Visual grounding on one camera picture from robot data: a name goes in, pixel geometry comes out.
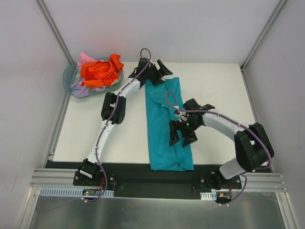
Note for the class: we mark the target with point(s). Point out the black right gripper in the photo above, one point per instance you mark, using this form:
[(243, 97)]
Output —
[(182, 129)]

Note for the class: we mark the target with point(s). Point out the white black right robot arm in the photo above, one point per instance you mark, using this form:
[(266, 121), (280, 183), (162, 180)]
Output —
[(253, 149)]

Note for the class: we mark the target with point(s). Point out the white slotted cable duct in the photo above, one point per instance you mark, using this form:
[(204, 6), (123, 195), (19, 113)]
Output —
[(208, 196), (74, 192)]

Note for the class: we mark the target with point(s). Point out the aluminium front rail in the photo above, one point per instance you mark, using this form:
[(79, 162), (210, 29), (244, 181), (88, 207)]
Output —
[(49, 177)]

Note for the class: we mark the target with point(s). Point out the lavender t shirt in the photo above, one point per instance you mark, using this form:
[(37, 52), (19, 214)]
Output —
[(80, 91)]

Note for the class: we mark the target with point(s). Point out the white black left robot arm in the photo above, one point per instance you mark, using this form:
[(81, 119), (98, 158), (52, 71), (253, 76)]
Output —
[(114, 109)]

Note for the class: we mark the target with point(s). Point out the aluminium left frame post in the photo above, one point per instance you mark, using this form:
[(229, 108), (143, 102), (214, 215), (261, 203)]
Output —
[(54, 29)]

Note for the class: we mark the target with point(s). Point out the orange t shirt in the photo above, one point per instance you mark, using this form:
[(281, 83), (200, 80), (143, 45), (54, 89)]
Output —
[(102, 73)]

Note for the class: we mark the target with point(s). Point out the white slotted left cable duct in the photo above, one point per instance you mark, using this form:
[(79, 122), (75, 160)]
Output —
[(74, 192)]

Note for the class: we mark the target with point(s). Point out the aluminium frame post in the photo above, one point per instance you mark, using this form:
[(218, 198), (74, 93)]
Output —
[(269, 23), (54, 29)]

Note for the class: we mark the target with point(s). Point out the white slotted right cable duct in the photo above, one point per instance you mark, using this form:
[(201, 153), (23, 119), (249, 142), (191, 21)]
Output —
[(208, 196)]

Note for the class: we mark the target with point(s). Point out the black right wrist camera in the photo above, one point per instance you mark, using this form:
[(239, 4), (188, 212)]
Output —
[(192, 106)]

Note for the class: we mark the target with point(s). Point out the teal plastic laundry basket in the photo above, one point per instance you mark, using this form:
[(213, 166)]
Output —
[(72, 74)]

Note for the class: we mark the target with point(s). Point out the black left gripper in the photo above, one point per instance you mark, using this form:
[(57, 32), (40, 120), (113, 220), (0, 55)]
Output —
[(155, 73)]

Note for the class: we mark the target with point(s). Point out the aluminium right frame post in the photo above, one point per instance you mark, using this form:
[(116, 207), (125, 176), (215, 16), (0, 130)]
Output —
[(269, 23)]

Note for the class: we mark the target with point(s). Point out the teal t shirt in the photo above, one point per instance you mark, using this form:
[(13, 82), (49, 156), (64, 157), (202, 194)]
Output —
[(162, 157)]

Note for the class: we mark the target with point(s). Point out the pink t shirt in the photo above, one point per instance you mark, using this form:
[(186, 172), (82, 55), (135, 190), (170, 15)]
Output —
[(84, 59)]

